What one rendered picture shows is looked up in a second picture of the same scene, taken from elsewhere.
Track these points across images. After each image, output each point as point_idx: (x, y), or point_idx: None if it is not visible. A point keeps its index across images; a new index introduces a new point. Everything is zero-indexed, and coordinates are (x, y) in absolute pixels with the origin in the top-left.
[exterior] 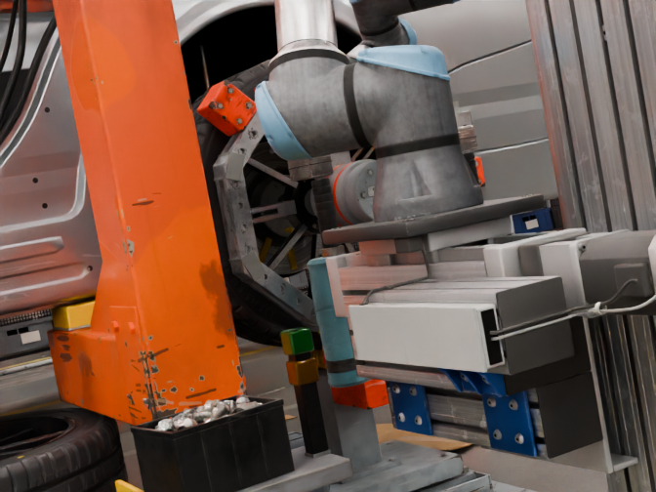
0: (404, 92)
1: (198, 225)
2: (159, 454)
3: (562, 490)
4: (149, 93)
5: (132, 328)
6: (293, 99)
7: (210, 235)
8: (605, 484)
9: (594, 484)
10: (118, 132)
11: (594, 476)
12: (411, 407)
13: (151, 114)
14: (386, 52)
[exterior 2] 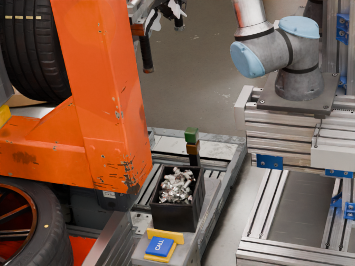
0: (312, 47)
1: (137, 89)
2: (176, 213)
3: (147, 116)
4: (120, 29)
5: (120, 152)
6: (267, 56)
7: (140, 92)
8: (164, 109)
9: (158, 110)
10: (114, 57)
11: (153, 104)
12: (271, 160)
13: (121, 40)
14: (307, 31)
